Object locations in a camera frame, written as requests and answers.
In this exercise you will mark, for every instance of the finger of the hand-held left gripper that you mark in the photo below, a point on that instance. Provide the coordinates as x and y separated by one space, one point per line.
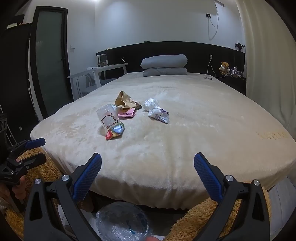
34 143
34 160

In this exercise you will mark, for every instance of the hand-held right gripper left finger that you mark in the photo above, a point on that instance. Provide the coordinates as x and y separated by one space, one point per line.
86 178

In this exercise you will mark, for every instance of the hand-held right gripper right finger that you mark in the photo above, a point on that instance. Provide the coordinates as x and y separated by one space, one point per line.
208 176

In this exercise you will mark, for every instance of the colourful foil snack wrapper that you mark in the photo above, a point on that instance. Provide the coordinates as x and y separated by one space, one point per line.
114 133

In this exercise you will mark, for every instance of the clear plastic cup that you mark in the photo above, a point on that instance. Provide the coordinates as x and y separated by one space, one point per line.
106 115

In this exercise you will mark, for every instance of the pink box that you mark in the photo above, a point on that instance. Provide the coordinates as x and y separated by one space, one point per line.
126 113

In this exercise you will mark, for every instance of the white printed plastic bag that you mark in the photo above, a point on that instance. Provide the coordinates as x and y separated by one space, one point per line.
159 115

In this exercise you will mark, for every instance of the brown paper bag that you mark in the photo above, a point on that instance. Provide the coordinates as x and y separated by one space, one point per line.
123 99

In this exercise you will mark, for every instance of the dark snack wrapper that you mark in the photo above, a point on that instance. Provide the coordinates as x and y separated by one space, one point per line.
138 106

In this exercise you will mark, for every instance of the person's left forearm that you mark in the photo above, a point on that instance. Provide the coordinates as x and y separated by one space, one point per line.
2 205

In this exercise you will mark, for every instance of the person's left hand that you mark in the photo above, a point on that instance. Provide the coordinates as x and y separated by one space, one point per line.
18 191

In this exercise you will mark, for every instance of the tan shaggy rug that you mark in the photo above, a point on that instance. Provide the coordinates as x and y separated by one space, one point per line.
194 220

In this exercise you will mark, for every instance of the cream fleece bed blanket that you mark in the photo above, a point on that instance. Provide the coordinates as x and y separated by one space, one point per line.
175 139

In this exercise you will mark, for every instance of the black wardrobe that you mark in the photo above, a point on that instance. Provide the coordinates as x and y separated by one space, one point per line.
16 76

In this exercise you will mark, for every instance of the frosted glass door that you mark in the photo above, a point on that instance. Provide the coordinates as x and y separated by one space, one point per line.
49 58

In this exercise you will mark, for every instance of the white chair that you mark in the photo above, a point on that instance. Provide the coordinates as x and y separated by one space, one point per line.
91 77

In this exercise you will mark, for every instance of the black eyeglasses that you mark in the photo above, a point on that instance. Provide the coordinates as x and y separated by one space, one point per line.
207 78

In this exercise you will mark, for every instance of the nightstand small bottles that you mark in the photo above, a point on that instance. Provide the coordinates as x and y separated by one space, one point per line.
237 73

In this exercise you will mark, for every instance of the small white desk appliance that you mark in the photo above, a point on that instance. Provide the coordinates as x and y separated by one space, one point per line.
103 60

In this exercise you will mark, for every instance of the white desk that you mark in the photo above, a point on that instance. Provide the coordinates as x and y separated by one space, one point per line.
111 67

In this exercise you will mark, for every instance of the brown teddy bear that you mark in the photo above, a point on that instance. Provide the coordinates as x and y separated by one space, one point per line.
224 67

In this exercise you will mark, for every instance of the black headboard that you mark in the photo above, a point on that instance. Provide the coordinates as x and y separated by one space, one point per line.
198 58

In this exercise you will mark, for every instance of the cream curtain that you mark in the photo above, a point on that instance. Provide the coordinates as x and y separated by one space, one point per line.
268 58

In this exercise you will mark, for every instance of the dark decorative plant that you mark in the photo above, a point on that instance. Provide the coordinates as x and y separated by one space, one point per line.
239 45

